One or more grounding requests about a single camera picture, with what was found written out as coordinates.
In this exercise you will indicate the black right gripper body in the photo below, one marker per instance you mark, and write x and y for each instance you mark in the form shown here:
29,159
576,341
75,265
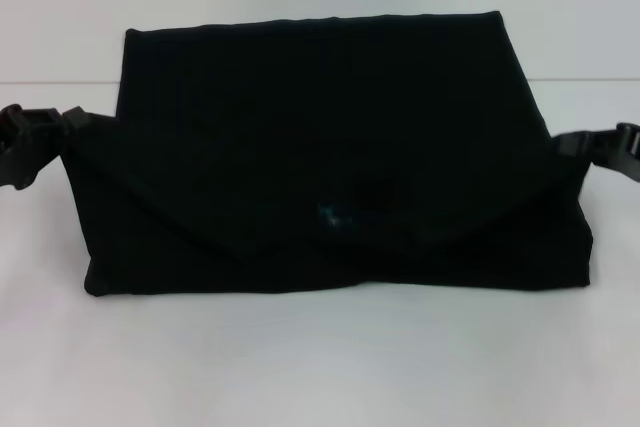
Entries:
631,144

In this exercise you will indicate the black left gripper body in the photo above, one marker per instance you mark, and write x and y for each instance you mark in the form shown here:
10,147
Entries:
20,147

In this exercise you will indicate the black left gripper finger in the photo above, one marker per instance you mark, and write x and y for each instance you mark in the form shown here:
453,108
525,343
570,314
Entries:
75,118

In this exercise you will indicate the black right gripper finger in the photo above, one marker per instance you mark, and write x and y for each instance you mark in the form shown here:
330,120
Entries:
570,143

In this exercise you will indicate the black t-shirt with FREE print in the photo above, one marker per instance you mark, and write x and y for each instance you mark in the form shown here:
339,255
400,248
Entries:
320,147

